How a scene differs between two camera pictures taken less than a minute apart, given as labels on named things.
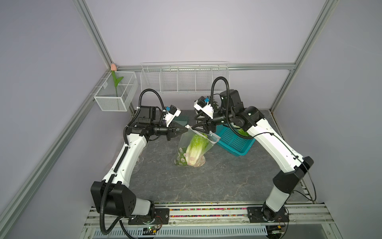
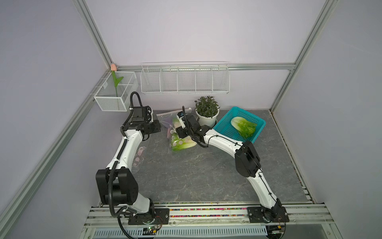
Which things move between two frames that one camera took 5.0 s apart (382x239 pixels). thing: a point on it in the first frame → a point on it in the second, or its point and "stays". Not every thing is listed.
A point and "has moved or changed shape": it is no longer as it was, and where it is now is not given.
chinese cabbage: (194, 153) → (177, 143)
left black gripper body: (160, 130) → (153, 127)
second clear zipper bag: (140, 159) stays
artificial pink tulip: (114, 68) stays
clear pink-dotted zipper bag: (194, 145) has moved or changed shape
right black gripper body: (219, 120) → (182, 132)
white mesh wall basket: (119, 91) stays
